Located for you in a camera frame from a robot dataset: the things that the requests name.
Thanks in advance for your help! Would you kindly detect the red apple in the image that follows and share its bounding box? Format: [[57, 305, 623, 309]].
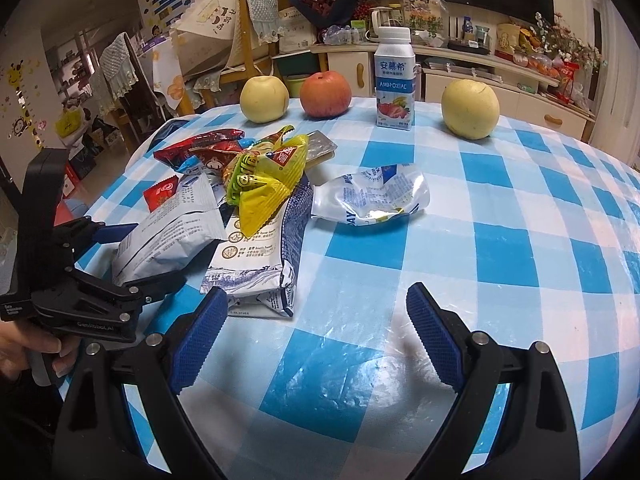
[[300, 71, 352, 120]]

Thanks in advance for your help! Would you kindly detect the table with printed cloth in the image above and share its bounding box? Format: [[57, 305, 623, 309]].
[[137, 42, 241, 116]]

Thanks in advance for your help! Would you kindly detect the red snack wrapper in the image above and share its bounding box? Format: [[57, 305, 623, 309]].
[[153, 129, 246, 172]]

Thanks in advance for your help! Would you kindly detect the giraffe wall sticker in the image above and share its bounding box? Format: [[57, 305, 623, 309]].
[[4, 59, 32, 138]]

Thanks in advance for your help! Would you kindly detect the crumpled white blue pouch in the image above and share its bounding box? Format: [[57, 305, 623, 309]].
[[311, 164, 432, 227]]

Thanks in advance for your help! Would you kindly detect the cream low cabinet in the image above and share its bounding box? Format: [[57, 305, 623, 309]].
[[312, 42, 598, 146]]

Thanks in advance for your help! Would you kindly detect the clear printed plastic bag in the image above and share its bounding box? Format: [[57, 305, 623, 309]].
[[399, 0, 449, 46]]

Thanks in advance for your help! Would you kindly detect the white blue yogurt bottle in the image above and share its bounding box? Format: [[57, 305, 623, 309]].
[[374, 26, 417, 130]]

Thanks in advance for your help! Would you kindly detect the yellow snack wrapper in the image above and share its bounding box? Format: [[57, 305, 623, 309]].
[[222, 125, 312, 238]]

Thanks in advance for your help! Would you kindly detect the blue white checkered tablecloth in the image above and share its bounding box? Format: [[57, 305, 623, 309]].
[[52, 95, 640, 480]]

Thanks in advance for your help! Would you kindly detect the dark blue flower bouquet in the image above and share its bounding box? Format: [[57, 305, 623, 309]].
[[287, 0, 365, 30]]

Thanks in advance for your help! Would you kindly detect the small red sachet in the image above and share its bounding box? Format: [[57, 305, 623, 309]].
[[143, 176, 181, 213]]

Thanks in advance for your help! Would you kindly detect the white printed chip bag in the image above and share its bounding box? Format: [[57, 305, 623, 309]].
[[111, 175, 228, 286]]

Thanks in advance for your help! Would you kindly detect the white blue paper bag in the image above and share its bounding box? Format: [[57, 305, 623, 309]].
[[200, 182, 315, 318]]

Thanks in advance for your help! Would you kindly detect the person's left hand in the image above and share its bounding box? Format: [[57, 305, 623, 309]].
[[0, 319, 82, 386]]

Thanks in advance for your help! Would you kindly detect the yellow apple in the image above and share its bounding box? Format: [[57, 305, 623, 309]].
[[240, 75, 290, 125], [441, 79, 501, 141]]

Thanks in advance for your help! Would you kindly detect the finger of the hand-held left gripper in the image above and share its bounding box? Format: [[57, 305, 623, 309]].
[[52, 216, 140, 261], [67, 270, 187, 311]]

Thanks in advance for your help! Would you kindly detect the embroidered cream cloth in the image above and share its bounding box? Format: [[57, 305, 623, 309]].
[[172, 0, 242, 78]]

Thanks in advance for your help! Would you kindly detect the dark chair with crochet cover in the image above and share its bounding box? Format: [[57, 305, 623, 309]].
[[99, 32, 156, 128]]

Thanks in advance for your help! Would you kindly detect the artificial flower arrangement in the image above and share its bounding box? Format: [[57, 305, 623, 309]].
[[534, 11, 602, 70]]

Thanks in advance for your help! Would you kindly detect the silver foil wrapper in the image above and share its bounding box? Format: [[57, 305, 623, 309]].
[[300, 130, 337, 167]]

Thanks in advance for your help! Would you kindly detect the white kettle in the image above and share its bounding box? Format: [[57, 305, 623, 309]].
[[369, 6, 403, 41]]

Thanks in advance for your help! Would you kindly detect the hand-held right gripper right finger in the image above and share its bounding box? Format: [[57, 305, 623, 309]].
[[405, 282, 583, 480]]

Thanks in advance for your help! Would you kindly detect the yellow bag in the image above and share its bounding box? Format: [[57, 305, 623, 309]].
[[54, 107, 85, 139]]

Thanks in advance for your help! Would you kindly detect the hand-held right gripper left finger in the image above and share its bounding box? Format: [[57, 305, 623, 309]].
[[52, 286, 231, 480]]

